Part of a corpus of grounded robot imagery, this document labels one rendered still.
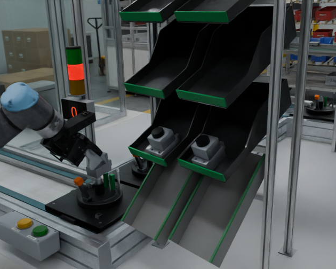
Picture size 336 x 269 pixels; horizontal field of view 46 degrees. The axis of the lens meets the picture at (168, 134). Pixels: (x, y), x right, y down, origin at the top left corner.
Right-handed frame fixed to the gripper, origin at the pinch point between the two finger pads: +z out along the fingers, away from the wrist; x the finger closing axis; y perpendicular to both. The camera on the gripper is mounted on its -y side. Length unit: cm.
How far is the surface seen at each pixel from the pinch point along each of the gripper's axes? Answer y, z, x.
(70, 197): 13.0, 6.9, -8.8
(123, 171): -5.2, 23.1, -8.4
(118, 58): -82, 58, -82
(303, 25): -40, -15, 52
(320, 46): -366, 360, -79
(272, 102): -17, -15, 52
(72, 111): -12.7, -1.5, -19.6
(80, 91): -18.7, -5.4, -16.7
